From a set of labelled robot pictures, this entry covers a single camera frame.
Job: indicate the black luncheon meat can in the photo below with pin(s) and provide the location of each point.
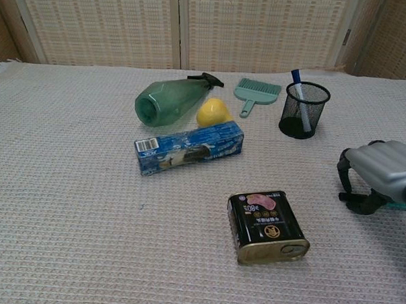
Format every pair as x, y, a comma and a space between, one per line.
267, 222

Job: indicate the green plastic spray bottle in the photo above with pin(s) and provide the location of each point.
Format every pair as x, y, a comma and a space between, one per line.
168, 100

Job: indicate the black mesh pen holder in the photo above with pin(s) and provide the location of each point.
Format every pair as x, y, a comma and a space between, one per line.
292, 124

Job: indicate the blue printed carton box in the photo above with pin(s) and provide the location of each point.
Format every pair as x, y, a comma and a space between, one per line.
189, 148

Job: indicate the black capped marker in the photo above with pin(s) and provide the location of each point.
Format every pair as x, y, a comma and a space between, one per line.
396, 205

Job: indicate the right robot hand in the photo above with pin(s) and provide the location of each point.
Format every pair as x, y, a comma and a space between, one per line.
381, 166

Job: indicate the mint green hand brush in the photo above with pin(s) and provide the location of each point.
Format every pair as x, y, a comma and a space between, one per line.
257, 92

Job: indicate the woven bamboo screen panel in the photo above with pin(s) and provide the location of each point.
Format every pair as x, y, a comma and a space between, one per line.
262, 30
101, 23
6, 32
393, 39

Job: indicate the beige woven tablecloth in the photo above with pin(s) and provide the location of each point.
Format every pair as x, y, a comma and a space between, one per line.
85, 221

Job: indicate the blue capped marker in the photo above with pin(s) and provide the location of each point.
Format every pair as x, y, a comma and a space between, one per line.
296, 77

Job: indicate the yellow lemon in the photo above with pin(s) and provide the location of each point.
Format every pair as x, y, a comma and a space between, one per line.
211, 113

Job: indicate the metal screen hinge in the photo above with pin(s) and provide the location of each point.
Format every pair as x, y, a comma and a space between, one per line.
346, 37

